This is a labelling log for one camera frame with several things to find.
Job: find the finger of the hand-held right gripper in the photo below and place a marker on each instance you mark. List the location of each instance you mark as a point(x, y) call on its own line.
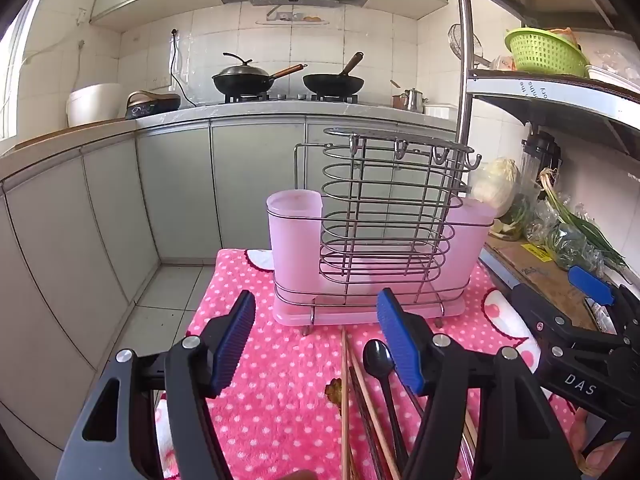
point(540, 310)
point(590, 285)

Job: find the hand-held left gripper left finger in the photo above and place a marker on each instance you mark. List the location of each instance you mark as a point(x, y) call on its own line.
point(232, 345)

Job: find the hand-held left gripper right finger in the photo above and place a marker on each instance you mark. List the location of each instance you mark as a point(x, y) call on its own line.
point(400, 340)

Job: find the brown wooden chopstick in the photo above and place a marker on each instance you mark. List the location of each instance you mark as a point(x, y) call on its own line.
point(372, 410)
point(345, 435)

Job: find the person's right hand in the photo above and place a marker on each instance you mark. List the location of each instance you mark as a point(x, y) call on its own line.
point(602, 460)

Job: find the black plastic spoon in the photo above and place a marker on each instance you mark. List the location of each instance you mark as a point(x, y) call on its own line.
point(378, 357)

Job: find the flat cardboard sheet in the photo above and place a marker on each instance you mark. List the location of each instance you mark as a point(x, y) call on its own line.
point(545, 280)

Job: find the plastic bag of greens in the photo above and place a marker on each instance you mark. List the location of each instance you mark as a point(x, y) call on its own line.
point(560, 245)

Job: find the green onions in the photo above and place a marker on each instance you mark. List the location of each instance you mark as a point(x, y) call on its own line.
point(585, 230)

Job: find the pink polka dot cloth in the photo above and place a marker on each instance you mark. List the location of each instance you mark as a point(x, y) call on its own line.
point(280, 400)

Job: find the brown food scrap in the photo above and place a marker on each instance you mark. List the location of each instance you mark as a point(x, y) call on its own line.
point(335, 390)

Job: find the dark wooden chopstick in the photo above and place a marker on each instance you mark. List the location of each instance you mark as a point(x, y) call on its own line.
point(367, 425)

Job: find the pink plastic cup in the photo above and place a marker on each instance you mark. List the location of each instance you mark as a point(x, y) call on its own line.
point(467, 245)
point(292, 240)

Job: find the napa cabbage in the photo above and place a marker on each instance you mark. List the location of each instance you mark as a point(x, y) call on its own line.
point(495, 185)

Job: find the black blender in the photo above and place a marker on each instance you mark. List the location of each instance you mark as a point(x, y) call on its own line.
point(540, 155)

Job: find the grey base cabinets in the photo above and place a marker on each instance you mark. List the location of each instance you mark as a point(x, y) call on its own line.
point(175, 185)

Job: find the metal storage shelf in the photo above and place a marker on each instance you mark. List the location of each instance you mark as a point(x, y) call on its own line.
point(550, 92)

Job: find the white plastic container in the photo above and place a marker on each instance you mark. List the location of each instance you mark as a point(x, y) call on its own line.
point(612, 77)

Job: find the white rectangular dish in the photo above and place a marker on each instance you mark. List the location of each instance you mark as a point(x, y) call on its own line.
point(440, 110)

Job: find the green plastic basket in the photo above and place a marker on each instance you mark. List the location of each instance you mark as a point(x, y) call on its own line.
point(545, 52)

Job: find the brown pot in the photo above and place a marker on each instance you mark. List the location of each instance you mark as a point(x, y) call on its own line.
point(397, 101)

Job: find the steel kettle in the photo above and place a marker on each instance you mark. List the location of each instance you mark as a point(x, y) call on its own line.
point(414, 101)

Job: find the gas stove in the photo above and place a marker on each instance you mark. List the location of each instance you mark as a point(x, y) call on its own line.
point(285, 99)

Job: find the black electric cooker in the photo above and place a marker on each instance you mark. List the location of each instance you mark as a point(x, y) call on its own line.
point(150, 105)

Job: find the black wok with lid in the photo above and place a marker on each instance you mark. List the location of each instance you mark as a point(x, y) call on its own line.
point(240, 80)

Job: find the black open wok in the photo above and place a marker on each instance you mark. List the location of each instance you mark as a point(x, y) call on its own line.
point(332, 82)

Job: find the wooden cutting board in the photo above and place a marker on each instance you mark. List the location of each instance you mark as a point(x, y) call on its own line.
point(60, 135)

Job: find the metal mesh strainer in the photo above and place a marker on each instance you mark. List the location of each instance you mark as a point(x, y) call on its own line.
point(457, 42)

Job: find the white rice cooker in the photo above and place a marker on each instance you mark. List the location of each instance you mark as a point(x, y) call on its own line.
point(92, 105)

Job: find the window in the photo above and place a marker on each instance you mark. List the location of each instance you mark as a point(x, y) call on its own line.
point(12, 75)

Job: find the glass wall shelf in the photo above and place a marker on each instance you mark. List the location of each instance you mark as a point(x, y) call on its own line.
point(292, 17)

